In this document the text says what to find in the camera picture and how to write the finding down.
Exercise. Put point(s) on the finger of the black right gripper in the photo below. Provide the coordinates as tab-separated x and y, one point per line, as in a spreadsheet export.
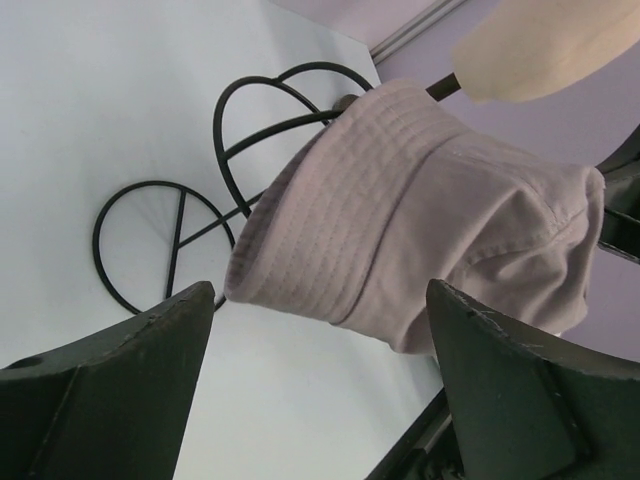
620	231

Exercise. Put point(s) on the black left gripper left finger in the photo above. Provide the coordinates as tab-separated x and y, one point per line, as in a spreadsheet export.
112	405

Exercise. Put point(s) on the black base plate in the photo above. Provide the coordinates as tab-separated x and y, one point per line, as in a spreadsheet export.
427	450

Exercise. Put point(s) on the black wire hat stand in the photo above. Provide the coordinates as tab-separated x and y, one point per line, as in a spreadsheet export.
223	155

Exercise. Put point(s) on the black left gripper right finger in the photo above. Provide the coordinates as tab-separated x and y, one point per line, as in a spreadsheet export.
526	404

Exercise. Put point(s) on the grey bucket hat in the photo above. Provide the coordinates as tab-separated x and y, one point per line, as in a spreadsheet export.
397	192

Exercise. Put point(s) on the aluminium frame rail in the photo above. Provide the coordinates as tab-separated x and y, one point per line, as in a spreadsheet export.
416	27

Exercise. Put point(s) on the cream mannequin head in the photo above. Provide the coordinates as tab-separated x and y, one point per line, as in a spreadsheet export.
525	50

